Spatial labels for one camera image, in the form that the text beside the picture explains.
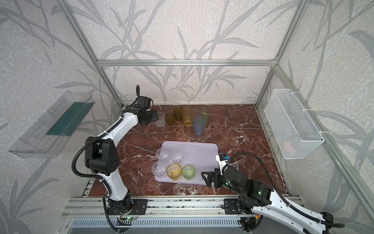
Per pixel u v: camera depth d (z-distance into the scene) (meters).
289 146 0.73
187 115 1.02
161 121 1.06
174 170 0.85
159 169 0.86
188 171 0.84
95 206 0.75
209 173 0.62
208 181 0.63
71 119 0.65
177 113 1.05
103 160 0.49
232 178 0.52
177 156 0.91
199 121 1.01
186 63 0.96
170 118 1.07
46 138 0.64
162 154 0.91
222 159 0.64
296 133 0.61
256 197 0.51
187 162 0.91
